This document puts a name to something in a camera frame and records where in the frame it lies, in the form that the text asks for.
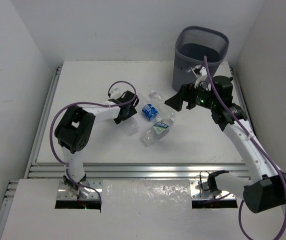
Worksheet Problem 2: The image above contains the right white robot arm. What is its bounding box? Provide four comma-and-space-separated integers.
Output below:
165, 77, 286, 213

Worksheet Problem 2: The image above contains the grey mesh waste bin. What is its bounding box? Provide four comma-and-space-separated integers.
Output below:
172, 26, 229, 91

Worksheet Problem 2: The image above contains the blue label plastic bottle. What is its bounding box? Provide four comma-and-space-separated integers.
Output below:
142, 103, 159, 121

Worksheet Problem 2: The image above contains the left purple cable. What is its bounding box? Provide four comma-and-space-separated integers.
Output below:
49, 81, 137, 201

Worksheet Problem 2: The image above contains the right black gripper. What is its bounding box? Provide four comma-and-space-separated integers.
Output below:
165, 79, 217, 111

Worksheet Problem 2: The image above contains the green-white label plastic bottle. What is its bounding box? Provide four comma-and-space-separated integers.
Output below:
140, 119, 173, 147

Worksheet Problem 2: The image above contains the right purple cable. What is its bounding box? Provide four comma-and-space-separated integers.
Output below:
203, 55, 286, 240

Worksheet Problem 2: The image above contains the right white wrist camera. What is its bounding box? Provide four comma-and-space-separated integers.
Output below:
192, 65, 208, 88

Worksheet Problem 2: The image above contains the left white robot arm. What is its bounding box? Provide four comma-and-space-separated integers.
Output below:
50, 90, 139, 193

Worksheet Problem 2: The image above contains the long clear plastic bottle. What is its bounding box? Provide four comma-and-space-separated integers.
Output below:
122, 92, 141, 137

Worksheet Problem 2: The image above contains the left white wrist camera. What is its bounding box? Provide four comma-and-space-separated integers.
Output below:
108, 88, 122, 99

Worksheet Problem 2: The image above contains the aluminium front rail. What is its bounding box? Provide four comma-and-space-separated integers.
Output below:
4, 162, 282, 203

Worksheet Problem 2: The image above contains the white foam block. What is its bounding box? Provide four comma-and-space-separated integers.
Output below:
101, 179, 192, 213

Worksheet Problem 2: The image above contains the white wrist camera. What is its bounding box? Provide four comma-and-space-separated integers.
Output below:
192, 65, 208, 88
108, 88, 122, 99

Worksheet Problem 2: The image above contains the clear ribbed plastic bottle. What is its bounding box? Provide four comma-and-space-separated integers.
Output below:
149, 90, 176, 123

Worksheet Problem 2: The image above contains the purple cable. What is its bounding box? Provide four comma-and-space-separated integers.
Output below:
203, 55, 286, 240
49, 81, 137, 201

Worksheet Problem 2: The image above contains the left aluminium side rail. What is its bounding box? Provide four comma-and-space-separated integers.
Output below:
23, 65, 62, 179

